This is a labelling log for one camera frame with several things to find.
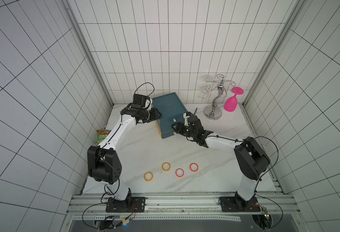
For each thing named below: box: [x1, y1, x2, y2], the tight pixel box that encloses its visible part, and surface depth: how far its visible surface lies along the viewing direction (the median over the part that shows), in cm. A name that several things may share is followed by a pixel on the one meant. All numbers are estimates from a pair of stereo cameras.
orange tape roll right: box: [161, 161, 172, 172], surface depth 87 cm
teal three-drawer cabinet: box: [152, 91, 188, 139], surface depth 92 cm
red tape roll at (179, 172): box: [175, 168, 185, 178], surface depth 85 cm
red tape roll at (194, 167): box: [189, 162, 199, 173], surface depth 87 cm
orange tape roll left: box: [143, 171, 154, 183], surface depth 83 cm
